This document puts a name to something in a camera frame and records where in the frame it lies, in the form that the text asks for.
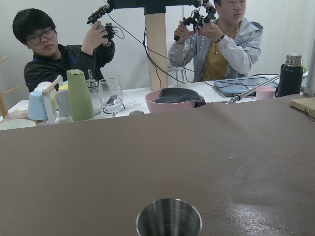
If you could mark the person in black jacket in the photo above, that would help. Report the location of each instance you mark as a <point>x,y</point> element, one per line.
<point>35,29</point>

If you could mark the pink cup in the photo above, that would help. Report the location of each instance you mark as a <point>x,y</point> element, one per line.
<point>265,92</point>

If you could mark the green shaker bottle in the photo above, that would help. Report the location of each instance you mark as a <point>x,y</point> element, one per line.
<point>79,97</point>

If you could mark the light blue cup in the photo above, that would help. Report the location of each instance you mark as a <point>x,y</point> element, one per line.
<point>36,107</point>

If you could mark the blue teach pendant tablet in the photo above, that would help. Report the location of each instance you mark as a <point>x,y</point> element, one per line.
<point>232,87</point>

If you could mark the wooden cup tree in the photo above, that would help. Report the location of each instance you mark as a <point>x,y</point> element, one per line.
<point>9,93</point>

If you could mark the steel double jigger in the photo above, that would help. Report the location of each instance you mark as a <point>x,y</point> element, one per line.
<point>169,217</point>

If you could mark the glass syrup dispenser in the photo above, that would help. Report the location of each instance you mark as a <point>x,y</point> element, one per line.
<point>93,89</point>

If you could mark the grey cup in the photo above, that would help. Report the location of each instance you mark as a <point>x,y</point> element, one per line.
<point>63,101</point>

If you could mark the black thermos bottle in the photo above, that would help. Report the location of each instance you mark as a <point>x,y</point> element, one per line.
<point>291,76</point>

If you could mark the metal rod green handle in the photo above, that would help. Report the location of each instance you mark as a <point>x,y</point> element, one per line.
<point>239,97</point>

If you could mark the person in grey jacket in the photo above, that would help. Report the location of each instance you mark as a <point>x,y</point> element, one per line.
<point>225,48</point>

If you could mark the pink bowl with cloth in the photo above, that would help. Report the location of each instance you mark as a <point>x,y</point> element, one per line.
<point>173,99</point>

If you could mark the bamboo cutting board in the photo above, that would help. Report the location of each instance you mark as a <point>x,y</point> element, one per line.
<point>305,105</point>

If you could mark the clear wine glass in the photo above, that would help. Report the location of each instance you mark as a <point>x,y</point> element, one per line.
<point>110,95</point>

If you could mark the wooden post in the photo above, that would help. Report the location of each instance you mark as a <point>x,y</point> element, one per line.
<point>157,50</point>

